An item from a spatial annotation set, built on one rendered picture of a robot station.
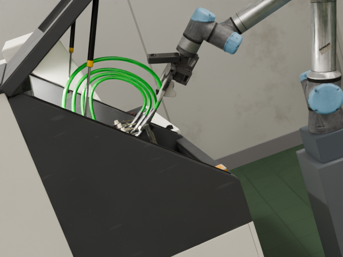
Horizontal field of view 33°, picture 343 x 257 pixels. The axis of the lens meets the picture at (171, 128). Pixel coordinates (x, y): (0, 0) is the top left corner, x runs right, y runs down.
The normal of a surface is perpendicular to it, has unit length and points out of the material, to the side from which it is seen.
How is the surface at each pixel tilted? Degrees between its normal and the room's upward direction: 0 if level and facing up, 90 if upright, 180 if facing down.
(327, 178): 90
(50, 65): 90
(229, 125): 90
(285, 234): 0
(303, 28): 90
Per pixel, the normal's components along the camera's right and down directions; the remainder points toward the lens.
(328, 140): 0.14, 0.24
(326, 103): -0.09, 0.43
